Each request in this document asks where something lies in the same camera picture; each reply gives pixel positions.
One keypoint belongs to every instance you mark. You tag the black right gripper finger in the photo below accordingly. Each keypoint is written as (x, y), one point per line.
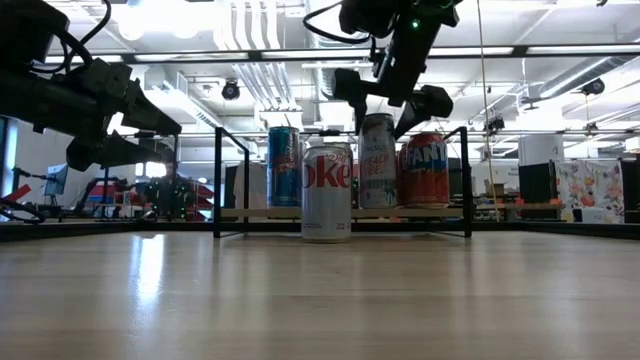
(350, 86)
(432, 102)

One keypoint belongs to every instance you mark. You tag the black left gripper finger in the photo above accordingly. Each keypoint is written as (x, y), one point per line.
(110, 152)
(147, 114)

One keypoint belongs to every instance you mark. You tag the orange Fanta can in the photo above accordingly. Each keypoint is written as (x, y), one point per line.
(426, 172)

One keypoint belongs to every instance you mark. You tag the white Celsius can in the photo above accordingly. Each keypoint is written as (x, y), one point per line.
(377, 170)

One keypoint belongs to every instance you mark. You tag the blue silver Red Bull can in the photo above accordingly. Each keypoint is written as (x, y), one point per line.
(284, 170)

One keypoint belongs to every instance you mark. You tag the silver Diet Coke can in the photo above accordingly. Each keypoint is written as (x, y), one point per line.
(326, 200)

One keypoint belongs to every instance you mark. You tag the small background monitor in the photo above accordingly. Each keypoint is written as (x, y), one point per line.
(56, 180)

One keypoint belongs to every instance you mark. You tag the person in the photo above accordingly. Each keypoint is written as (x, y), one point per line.
(170, 192)

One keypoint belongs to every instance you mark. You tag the black overhead light bar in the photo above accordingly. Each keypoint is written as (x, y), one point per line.
(550, 50)

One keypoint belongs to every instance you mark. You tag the black cabinet box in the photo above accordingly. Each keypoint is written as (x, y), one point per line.
(535, 182)

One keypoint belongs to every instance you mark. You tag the floral printed cloth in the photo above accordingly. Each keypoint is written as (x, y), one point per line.
(590, 190)

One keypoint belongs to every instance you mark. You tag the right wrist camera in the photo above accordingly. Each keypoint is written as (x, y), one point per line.
(370, 15)

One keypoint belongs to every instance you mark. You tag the black ceiling camera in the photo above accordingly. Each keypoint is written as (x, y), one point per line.
(593, 86)
(230, 90)

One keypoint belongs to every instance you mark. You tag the wooden shelf with black frame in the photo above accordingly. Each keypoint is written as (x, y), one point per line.
(270, 213)

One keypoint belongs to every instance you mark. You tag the black aluminium table frame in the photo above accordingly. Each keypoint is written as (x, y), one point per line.
(550, 230)

